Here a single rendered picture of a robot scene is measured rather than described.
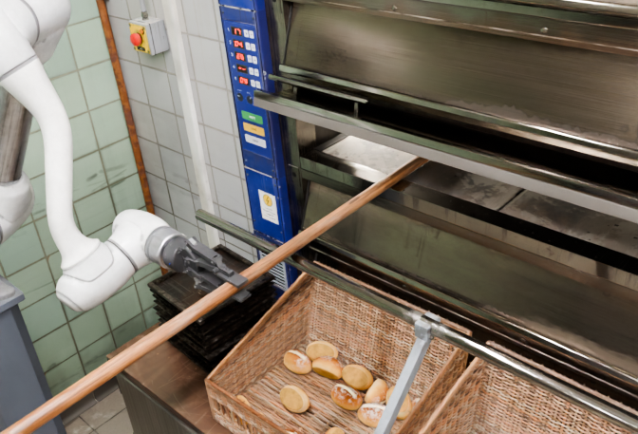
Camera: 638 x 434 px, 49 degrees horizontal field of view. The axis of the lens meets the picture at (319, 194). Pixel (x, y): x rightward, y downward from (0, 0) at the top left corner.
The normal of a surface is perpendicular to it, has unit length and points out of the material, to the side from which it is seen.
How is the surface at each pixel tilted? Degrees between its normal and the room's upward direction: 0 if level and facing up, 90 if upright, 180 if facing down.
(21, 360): 90
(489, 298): 70
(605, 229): 0
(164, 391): 0
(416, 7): 90
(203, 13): 90
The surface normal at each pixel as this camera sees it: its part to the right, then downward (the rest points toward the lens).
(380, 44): -0.66, 0.11
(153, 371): -0.08, -0.86
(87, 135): 0.73, 0.29
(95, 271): 0.50, -0.10
